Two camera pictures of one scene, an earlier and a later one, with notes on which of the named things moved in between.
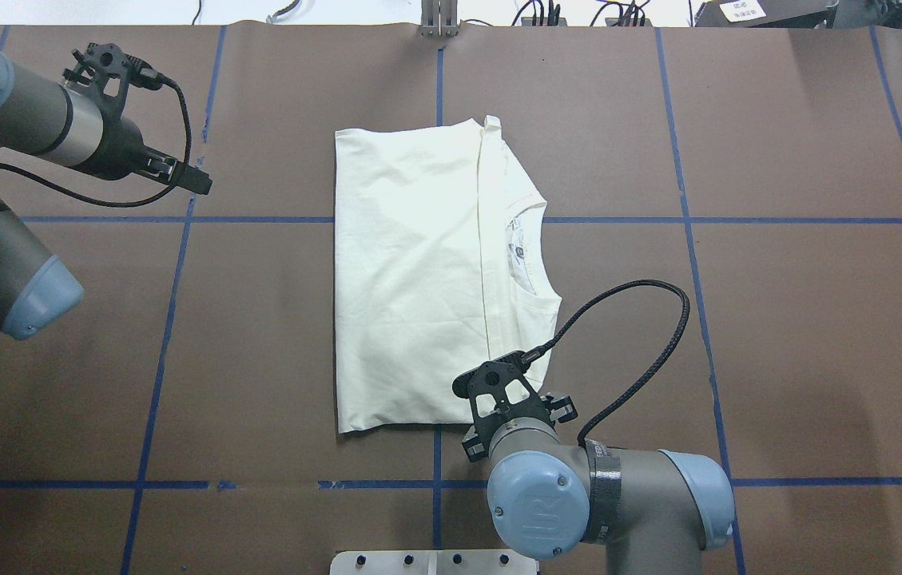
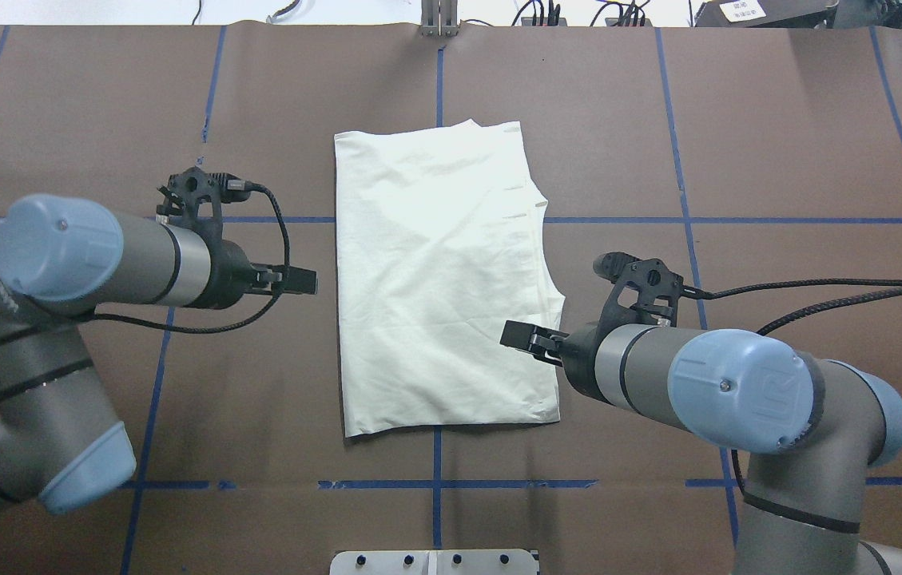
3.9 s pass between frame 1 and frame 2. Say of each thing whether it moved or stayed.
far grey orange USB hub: stayed
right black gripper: moved
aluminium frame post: stayed
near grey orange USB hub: stayed
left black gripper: moved
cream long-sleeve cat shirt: stayed
